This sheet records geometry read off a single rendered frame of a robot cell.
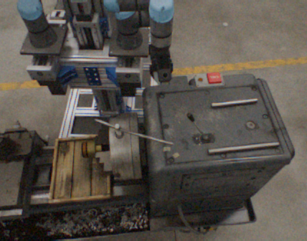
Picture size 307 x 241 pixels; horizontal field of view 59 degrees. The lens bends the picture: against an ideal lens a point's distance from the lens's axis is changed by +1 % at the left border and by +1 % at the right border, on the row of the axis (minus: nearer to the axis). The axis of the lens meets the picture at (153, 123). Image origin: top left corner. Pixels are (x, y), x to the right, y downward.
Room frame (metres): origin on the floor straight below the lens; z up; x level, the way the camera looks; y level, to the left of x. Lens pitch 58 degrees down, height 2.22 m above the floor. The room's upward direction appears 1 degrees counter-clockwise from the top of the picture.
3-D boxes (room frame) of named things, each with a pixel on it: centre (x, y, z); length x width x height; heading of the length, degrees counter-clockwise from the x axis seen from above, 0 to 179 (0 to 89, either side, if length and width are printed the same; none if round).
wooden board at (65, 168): (0.56, 0.39, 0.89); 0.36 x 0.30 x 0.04; 5
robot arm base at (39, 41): (1.24, 0.63, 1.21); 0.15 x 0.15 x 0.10
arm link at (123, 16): (1.21, 0.12, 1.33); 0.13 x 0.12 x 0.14; 93
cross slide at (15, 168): (0.55, 0.74, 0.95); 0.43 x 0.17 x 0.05; 5
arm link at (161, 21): (0.74, -0.03, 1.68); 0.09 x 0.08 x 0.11; 3
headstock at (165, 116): (0.63, -0.26, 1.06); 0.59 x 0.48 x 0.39; 95
